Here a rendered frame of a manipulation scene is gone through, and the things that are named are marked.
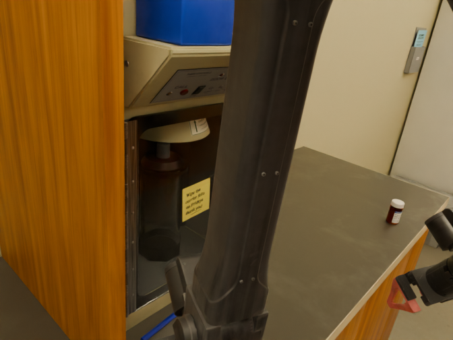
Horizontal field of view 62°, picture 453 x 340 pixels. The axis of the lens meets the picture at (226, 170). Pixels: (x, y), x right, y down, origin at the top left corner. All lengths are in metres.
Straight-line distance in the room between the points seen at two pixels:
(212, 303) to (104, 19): 0.32
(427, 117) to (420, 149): 0.28
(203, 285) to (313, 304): 0.62
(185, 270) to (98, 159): 0.18
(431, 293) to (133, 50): 0.66
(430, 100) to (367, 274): 2.58
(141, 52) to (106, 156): 0.15
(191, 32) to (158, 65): 0.06
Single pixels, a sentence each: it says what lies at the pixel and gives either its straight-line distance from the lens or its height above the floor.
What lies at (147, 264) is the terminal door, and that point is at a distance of 0.76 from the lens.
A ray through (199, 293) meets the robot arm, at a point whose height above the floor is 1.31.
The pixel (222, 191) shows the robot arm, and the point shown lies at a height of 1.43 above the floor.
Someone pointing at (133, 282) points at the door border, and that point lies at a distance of 0.76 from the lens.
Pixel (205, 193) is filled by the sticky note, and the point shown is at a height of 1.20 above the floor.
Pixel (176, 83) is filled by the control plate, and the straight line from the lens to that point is 0.57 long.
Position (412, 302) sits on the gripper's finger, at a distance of 0.82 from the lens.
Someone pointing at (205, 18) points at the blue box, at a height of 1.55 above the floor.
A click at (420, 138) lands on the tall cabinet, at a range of 3.61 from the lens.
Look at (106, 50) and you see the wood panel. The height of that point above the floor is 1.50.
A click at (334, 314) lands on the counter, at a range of 0.96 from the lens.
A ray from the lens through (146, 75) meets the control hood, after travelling 0.53.
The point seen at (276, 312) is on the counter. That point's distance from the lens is 0.92.
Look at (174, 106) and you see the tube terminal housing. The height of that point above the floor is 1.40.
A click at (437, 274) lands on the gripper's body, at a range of 0.81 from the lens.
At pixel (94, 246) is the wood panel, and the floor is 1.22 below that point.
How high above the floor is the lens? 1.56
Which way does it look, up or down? 24 degrees down
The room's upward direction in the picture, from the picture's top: 6 degrees clockwise
